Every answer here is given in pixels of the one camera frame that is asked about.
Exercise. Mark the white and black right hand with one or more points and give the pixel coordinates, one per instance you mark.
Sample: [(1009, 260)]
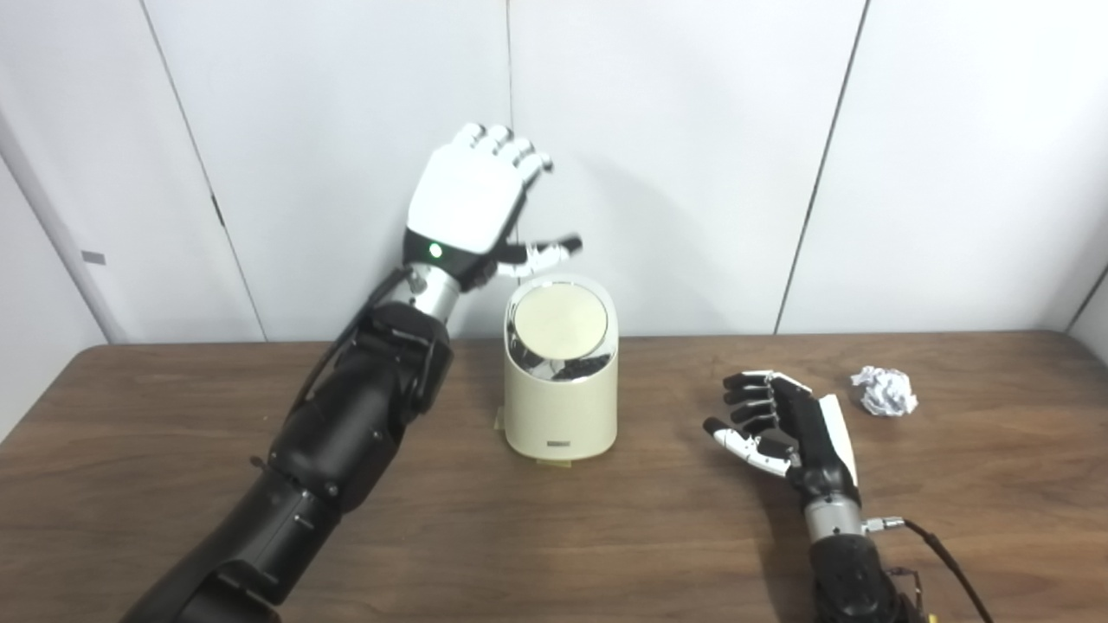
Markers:
[(814, 441)]

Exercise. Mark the white and black left hand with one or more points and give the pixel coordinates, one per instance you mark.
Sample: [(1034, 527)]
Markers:
[(463, 203)]

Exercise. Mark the white paper ball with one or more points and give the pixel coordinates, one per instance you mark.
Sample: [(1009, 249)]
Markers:
[(885, 392)]

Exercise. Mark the round cream bin lid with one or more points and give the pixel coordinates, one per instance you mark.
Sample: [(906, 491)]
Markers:
[(559, 320)]

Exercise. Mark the cream-colored bin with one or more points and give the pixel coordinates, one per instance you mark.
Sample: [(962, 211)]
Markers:
[(561, 407)]

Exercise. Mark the black wall panel hinge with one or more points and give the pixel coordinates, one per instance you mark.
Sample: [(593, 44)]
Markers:
[(217, 209)]

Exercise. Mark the grey wall tag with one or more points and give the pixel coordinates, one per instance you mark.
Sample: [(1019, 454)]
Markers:
[(93, 258)]

